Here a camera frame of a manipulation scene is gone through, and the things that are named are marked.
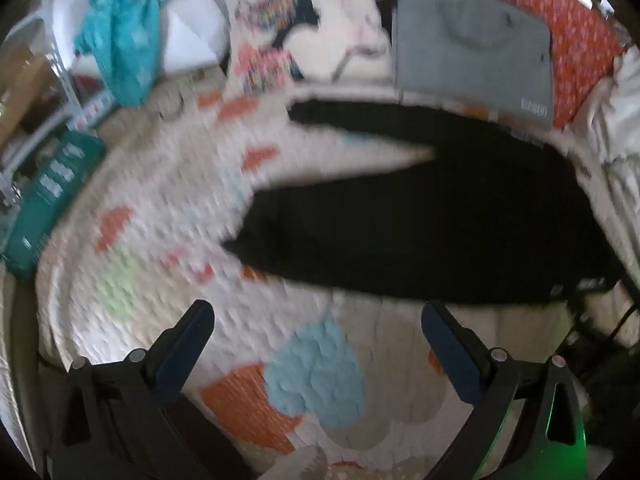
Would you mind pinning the white crumpled duvet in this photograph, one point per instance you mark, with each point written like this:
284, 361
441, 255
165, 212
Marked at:
617, 125

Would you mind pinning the heart-print quilted bedspread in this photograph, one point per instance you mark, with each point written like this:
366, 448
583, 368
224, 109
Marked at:
165, 200

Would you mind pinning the brown cardboard box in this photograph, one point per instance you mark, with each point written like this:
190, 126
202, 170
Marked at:
22, 85

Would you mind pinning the teal cardboard box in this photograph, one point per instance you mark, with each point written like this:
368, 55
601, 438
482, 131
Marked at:
47, 195

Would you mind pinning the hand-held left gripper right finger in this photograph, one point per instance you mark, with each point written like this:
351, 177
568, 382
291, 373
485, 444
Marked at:
452, 355

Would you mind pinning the grey laptop bag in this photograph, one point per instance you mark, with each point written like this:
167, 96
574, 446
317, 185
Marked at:
470, 50

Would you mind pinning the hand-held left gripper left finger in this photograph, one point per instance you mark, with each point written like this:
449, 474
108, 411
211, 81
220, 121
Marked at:
182, 355

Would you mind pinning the black pants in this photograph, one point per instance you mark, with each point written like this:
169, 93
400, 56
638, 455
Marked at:
425, 220

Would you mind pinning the printed figure cushion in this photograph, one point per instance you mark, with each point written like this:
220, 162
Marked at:
295, 25

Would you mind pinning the teal star-print cloth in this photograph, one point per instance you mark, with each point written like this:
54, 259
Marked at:
125, 35

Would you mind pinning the white metal shelf rack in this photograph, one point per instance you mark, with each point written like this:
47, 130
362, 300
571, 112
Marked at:
60, 75

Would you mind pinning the red patterned pillow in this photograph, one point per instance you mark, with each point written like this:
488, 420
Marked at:
580, 45

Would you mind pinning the dark hanger hook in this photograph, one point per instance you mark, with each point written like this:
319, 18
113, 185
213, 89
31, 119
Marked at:
172, 110

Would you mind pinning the white pillow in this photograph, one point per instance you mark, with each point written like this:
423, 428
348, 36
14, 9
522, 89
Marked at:
190, 30

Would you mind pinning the white power strip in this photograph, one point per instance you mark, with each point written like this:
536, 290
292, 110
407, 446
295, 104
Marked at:
95, 110

